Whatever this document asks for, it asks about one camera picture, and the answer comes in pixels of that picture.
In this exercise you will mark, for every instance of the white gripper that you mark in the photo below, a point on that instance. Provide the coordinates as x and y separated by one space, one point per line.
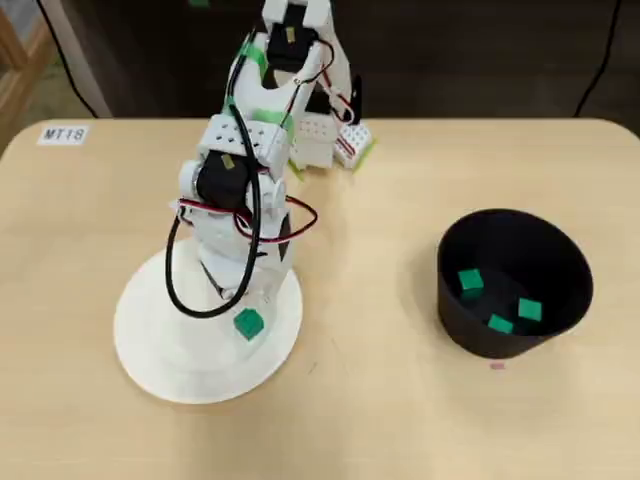
239 294

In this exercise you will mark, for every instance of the green cube block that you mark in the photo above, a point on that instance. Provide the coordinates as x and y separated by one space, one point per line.
530 308
470 279
248 322
501 324

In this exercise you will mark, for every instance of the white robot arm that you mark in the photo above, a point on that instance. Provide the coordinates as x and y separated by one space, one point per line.
260 100

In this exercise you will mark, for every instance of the white round plate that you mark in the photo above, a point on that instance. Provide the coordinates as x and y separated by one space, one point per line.
200 370

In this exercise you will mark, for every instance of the black round pot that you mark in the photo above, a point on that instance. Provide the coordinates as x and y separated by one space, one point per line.
565 260

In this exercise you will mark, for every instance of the white MT18 label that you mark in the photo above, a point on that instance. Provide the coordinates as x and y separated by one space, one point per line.
64 134

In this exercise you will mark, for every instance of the small pink sticker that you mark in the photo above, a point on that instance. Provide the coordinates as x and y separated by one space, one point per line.
497 366

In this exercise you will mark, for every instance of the light gray panel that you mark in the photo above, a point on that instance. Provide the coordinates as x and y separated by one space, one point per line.
82 60

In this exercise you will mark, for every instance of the small green tape piece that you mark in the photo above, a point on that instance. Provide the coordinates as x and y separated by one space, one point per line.
199 3

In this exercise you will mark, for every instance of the wooden furniture frame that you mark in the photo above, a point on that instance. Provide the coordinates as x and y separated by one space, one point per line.
15 75

